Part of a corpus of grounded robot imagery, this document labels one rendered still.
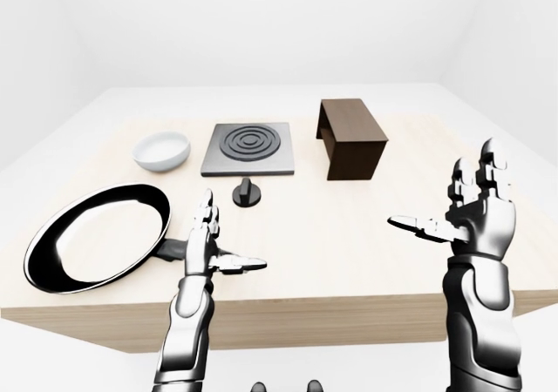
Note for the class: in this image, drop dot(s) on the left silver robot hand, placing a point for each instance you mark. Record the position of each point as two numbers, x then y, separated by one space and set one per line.
198 246

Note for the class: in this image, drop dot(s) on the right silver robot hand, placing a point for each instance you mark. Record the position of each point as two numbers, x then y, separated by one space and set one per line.
481 218

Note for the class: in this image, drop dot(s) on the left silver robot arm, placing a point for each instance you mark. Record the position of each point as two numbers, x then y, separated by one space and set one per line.
185 335

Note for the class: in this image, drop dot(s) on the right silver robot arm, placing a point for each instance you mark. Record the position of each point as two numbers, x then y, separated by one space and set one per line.
481 326

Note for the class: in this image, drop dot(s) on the round black stove knob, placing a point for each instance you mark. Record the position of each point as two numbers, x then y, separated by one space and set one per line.
247 193

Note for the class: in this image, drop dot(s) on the flat dark stove plate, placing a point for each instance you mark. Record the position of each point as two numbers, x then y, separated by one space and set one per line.
248 149

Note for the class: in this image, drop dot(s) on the black frying pan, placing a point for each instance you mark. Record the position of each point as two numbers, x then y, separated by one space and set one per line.
98 239

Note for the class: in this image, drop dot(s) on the white bowl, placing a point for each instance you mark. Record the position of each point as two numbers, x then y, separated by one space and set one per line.
161 151

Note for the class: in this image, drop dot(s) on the dark brown wooden box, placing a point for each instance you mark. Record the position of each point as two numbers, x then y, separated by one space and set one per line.
355 141

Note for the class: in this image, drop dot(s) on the small dark rounded shape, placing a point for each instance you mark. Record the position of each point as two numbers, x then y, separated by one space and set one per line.
313 386
258 387

